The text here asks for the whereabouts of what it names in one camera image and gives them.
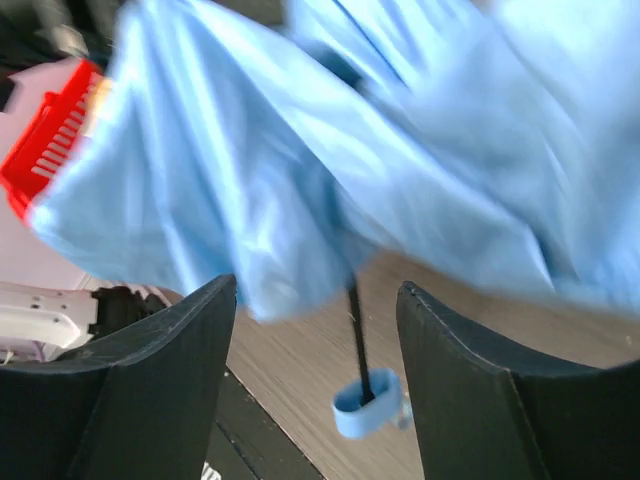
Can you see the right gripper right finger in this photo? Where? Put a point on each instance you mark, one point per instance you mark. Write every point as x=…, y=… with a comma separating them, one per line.
x=488, y=407

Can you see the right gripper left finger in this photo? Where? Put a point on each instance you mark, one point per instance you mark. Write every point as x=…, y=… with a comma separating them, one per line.
x=136, y=404

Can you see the light blue folding umbrella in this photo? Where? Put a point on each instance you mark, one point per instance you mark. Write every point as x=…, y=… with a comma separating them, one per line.
x=498, y=145

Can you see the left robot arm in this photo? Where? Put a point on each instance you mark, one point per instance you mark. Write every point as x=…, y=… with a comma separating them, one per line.
x=39, y=324

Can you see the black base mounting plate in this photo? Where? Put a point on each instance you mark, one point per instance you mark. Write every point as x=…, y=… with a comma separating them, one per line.
x=247, y=443

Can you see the red plastic basket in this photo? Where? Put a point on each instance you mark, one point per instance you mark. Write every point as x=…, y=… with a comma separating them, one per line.
x=44, y=146

